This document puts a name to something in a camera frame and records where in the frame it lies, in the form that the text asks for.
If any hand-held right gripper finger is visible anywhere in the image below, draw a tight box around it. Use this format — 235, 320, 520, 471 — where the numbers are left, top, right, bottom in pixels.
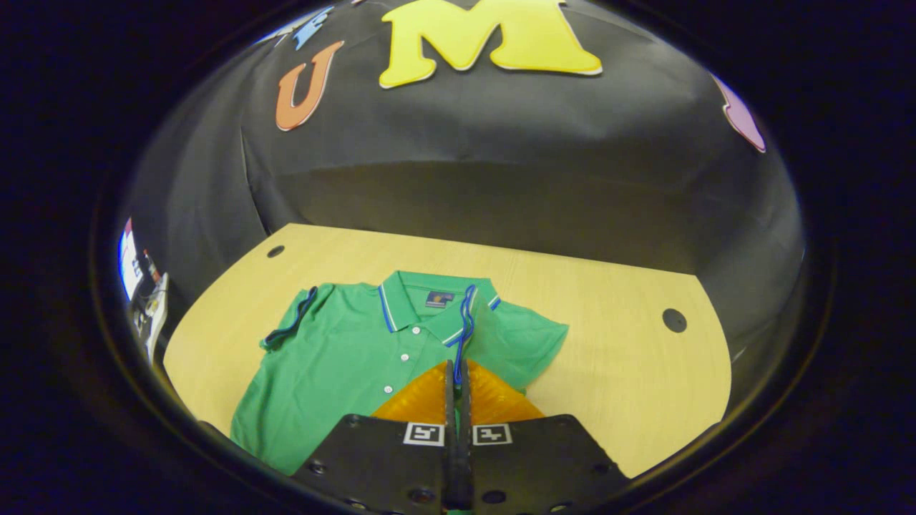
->
458, 360, 630, 515
290, 360, 459, 515

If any green polo T-shirt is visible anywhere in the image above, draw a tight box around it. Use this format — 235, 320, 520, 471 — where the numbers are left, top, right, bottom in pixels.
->
230, 270, 570, 476

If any black backdrop cloth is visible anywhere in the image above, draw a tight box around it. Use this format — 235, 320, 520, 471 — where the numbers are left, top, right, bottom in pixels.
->
118, 0, 806, 358

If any white and blue banner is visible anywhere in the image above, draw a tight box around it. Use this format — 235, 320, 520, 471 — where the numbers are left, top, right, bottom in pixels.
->
118, 218, 144, 301

